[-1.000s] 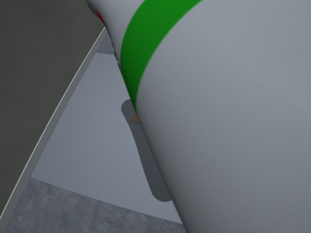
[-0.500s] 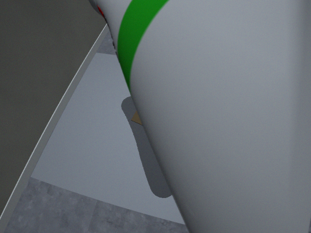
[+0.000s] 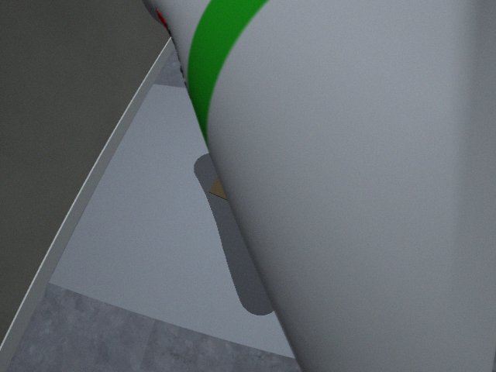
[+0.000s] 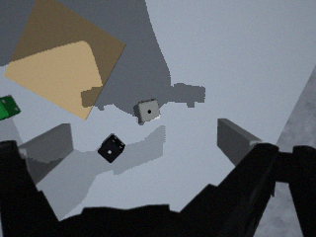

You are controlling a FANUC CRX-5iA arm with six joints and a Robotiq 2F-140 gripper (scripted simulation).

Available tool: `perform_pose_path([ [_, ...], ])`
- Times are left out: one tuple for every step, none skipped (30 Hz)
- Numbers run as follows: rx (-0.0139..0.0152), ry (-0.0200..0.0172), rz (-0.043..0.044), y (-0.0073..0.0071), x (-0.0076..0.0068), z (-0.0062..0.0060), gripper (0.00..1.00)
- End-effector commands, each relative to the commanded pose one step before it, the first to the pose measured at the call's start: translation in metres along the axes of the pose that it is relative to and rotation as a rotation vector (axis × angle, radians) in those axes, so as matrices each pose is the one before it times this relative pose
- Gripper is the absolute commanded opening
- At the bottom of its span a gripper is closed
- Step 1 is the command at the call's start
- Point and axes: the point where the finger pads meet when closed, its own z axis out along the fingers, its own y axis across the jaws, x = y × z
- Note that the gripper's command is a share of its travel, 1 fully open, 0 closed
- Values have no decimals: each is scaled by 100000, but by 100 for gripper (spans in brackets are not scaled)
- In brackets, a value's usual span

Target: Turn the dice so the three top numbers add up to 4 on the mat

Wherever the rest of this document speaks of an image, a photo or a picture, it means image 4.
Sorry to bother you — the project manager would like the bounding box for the green die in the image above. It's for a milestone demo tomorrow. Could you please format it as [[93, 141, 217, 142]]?
[[0, 96, 20, 120]]

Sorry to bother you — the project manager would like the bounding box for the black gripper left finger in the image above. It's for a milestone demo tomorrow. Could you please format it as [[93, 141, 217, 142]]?
[[0, 123, 73, 237]]

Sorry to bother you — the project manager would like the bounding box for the black die with white pips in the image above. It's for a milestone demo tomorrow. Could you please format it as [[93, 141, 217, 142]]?
[[98, 135, 124, 163]]

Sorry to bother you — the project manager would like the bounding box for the tan flat mat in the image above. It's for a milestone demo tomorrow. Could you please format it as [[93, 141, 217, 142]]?
[[4, 0, 126, 120]]

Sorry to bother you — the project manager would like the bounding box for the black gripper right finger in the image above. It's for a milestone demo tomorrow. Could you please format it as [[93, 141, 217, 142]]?
[[145, 118, 316, 237]]

